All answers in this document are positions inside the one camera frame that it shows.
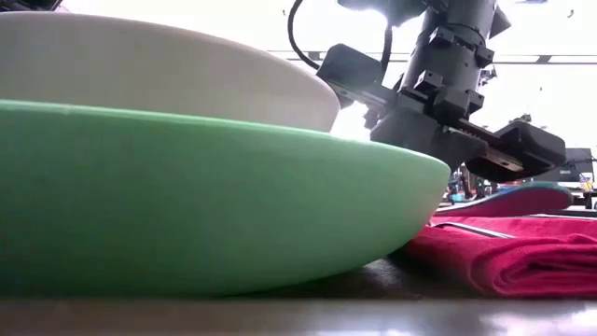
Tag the red cloth napkin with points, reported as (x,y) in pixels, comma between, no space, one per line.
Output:
(536,266)

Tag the green plate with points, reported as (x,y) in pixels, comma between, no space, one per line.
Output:
(210,200)

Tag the long linear ceiling light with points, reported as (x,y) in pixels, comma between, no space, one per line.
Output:
(298,56)

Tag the black computer monitor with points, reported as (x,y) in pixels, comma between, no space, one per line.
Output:
(580,161)

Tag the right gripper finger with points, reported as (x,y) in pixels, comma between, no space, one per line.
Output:
(406,128)
(459,147)

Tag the white bowl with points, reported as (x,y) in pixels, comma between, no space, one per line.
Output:
(163,70)

